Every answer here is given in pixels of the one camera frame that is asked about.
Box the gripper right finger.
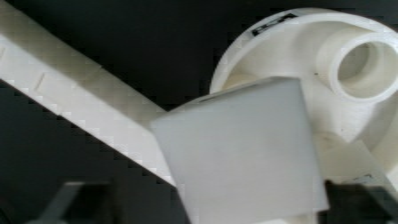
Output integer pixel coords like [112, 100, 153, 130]
[322, 181, 398, 224]

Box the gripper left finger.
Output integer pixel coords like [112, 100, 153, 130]
[27, 181, 116, 224]

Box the white stool leg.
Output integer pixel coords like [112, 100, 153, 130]
[151, 77, 329, 224]
[320, 141, 398, 198]

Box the white round stool seat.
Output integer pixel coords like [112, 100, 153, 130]
[210, 8, 398, 188]

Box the white front fence bar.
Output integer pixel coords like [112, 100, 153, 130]
[0, 0, 173, 180]

